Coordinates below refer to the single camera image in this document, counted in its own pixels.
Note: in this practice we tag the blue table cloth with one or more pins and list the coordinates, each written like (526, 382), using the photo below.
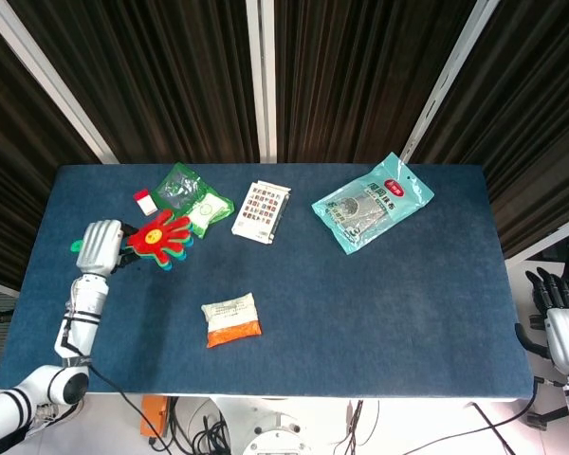
(360, 308)

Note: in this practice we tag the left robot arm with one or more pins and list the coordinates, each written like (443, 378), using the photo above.
(80, 322)

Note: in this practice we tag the orange white snack packet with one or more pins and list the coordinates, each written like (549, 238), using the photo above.
(231, 322)

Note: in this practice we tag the red hand-shaped clapper toy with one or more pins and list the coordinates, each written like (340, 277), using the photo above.
(159, 239)

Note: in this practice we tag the orange plastic box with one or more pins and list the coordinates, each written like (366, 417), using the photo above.
(154, 417)

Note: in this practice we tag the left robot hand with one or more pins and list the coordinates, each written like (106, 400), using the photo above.
(99, 246)

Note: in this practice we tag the dark brown curtain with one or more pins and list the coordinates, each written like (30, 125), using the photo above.
(180, 71)

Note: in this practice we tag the teal dishcloth package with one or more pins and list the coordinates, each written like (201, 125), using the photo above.
(370, 204)

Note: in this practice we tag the white frame post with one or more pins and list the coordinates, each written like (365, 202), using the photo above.
(47, 80)
(262, 80)
(450, 80)

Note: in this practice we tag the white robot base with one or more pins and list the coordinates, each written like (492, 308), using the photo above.
(275, 426)

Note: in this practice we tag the small red white box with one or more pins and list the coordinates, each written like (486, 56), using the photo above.
(145, 203)

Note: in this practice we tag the white box with coloured squares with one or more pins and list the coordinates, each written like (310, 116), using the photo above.
(261, 213)

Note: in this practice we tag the green plastic package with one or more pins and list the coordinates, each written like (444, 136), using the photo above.
(208, 208)

